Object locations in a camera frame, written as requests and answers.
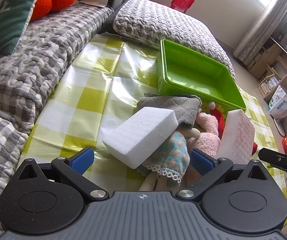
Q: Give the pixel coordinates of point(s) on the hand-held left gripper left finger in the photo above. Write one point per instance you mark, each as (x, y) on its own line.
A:
(82, 161)

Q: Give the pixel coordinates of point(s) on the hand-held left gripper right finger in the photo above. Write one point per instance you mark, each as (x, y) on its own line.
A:
(201, 162)

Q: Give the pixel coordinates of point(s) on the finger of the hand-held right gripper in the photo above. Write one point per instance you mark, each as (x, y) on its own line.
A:
(278, 158)

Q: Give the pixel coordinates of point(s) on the pink plush toy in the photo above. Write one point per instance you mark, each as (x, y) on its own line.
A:
(206, 135)

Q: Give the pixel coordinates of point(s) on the rabbit doll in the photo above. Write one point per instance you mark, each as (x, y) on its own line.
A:
(172, 152)

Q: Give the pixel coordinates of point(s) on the pink and white sponge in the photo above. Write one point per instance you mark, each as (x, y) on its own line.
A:
(237, 137)

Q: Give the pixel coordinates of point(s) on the red and white plush toy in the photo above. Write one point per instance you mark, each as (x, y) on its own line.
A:
(217, 113)

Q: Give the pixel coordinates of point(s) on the grey towel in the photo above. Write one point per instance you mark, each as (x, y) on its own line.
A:
(181, 107)

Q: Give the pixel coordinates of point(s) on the white sponge block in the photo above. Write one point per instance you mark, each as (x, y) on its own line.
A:
(141, 135)

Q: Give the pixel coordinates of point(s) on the green plastic bin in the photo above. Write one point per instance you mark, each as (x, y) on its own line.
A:
(196, 72)

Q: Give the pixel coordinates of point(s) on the white paper bag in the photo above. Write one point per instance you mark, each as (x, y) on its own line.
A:
(281, 103)

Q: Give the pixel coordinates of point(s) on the yellow-green checked tablecloth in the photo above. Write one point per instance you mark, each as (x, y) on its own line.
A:
(83, 87)

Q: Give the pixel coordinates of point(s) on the wooden shelf unit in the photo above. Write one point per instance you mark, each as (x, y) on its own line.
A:
(276, 62)

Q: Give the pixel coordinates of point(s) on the grey curtain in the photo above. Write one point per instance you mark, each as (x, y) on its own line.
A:
(261, 27)

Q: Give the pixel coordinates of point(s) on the grey knitted ottoman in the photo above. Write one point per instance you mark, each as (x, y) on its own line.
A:
(163, 22)

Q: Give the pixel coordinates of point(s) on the red plastic chair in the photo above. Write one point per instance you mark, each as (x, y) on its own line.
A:
(182, 2)

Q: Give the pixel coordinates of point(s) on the white paper sheet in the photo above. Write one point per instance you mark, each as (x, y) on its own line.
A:
(94, 0)

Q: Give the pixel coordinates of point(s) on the teal patterned pillow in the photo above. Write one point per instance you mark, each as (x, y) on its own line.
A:
(1, 12)

